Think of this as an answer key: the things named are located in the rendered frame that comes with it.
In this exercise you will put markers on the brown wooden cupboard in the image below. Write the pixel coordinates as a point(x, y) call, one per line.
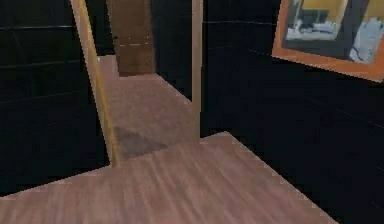
point(133, 36)

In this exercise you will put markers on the tan wooden door frame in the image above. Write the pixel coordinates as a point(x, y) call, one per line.
point(197, 66)

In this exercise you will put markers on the orange framed wall picture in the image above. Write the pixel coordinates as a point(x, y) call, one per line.
point(328, 31)

